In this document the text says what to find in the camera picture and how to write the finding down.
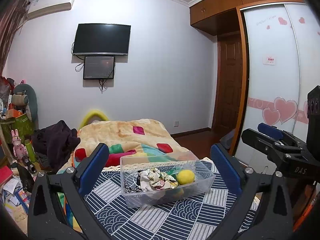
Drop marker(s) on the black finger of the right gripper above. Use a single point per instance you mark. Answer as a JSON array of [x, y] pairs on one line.
[[260, 142]]

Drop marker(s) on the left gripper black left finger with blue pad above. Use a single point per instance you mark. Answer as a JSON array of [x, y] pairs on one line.
[[46, 219]]

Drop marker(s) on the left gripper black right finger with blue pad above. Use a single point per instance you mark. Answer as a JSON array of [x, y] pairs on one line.
[[273, 218]]

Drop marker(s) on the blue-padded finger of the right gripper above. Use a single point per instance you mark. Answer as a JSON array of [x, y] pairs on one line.
[[270, 131]]

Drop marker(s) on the black cloth with silver chain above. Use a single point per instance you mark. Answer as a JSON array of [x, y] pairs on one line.
[[132, 182]]

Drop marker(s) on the green yellow sponge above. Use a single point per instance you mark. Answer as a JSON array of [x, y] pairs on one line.
[[174, 184]]

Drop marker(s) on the brown wooden door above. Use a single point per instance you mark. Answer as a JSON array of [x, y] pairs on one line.
[[229, 84]]

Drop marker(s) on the green cylinder bottle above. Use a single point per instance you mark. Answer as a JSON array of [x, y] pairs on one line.
[[30, 150]]

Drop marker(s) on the pink rabbit figurine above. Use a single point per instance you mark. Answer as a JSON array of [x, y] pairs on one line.
[[19, 149]]

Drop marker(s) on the dark purple clothes pile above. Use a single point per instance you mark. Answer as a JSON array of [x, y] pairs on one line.
[[56, 142]]

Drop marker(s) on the blue white patterned tablecloth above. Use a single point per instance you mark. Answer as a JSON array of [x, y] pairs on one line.
[[195, 217]]

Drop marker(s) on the white sliding wardrobe door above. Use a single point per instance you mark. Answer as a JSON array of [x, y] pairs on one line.
[[283, 61]]

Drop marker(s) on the yellow felt ball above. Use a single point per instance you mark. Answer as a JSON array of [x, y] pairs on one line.
[[185, 177]]

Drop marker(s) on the green gift box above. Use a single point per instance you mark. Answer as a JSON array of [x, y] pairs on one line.
[[21, 123]]

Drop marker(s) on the clear plastic storage box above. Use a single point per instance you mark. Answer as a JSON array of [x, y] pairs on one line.
[[204, 177]]

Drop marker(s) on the floral patterned cloth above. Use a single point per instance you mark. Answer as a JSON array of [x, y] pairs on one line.
[[153, 179]]

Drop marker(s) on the colourful patchwork fleece blanket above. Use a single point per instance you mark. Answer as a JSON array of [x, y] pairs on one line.
[[140, 138]]

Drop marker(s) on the grey dinosaur plush toy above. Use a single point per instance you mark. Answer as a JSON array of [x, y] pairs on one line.
[[24, 97]]

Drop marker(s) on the brown overhead cabinets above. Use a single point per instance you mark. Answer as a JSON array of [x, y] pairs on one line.
[[217, 17]]

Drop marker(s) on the white air conditioner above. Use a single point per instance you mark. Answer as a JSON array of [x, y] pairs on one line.
[[40, 8]]

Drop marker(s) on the small wall monitor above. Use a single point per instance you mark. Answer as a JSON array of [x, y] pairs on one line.
[[98, 67]]

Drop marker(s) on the large wall television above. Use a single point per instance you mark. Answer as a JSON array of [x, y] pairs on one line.
[[102, 39]]

